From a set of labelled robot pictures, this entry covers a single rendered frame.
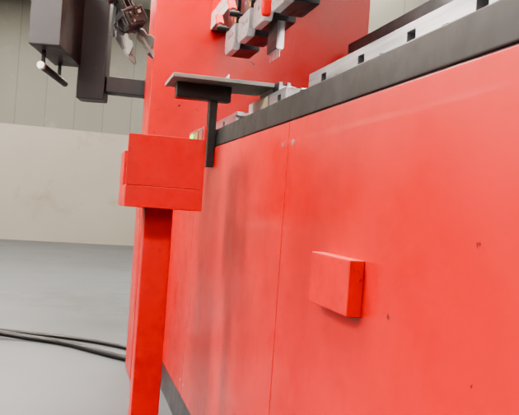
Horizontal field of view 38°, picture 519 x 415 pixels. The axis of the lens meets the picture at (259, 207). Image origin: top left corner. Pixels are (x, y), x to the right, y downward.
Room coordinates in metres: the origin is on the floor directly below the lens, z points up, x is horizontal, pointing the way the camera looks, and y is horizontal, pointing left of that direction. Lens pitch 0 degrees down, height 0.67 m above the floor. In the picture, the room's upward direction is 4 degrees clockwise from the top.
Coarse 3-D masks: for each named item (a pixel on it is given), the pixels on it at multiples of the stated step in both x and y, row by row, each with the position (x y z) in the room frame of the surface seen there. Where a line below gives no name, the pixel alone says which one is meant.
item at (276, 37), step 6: (276, 24) 1.98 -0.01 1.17; (282, 24) 1.97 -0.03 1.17; (270, 30) 2.04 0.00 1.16; (276, 30) 1.98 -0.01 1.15; (282, 30) 1.97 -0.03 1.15; (270, 36) 2.03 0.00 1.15; (276, 36) 1.97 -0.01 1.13; (282, 36) 1.97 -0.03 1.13; (270, 42) 2.03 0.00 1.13; (276, 42) 1.97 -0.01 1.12; (282, 42) 1.97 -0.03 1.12; (270, 48) 2.02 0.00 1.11; (276, 48) 1.97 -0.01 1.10; (282, 48) 1.97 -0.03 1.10; (270, 54) 2.05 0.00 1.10; (276, 54) 1.99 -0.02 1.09; (270, 60) 2.05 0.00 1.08
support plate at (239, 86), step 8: (176, 72) 1.86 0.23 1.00; (168, 80) 1.96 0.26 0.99; (176, 80) 1.92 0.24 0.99; (184, 80) 1.91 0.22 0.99; (192, 80) 1.90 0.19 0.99; (200, 80) 1.90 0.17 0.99; (208, 80) 1.89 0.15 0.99; (216, 80) 1.89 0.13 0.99; (224, 80) 1.89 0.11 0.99; (232, 80) 1.90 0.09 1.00; (240, 80) 1.90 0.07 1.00; (232, 88) 1.99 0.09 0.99; (240, 88) 1.98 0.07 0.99; (248, 88) 1.97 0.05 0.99; (256, 88) 1.96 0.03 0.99; (264, 88) 1.95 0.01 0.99
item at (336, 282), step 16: (320, 256) 1.01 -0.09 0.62; (336, 256) 0.97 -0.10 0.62; (320, 272) 1.01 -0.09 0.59; (336, 272) 0.95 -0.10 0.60; (352, 272) 0.91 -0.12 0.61; (320, 288) 1.00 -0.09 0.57; (336, 288) 0.95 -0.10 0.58; (352, 288) 0.91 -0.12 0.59; (320, 304) 1.00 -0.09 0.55; (336, 304) 0.94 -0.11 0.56; (352, 304) 0.91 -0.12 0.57
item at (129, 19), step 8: (112, 0) 2.23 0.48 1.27; (120, 0) 2.20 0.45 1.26; (128, 0) 2.20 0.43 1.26; (120, 8) 2.23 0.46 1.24; (128, 8) 2.19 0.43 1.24; (136, 8) 2.21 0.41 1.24; (120, 16) 2.20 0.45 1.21; (128, 16) 2.19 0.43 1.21; (136, 16) 2.20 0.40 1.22; (144, 16) 2.22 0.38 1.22; (120, 24) 2.24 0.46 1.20; (128, 24) 2.18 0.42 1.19; (136, 24) 2.20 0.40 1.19; (144, 24) 2.23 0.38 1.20; (128, 32) 2.25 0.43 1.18; (136, 32) 2.27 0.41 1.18
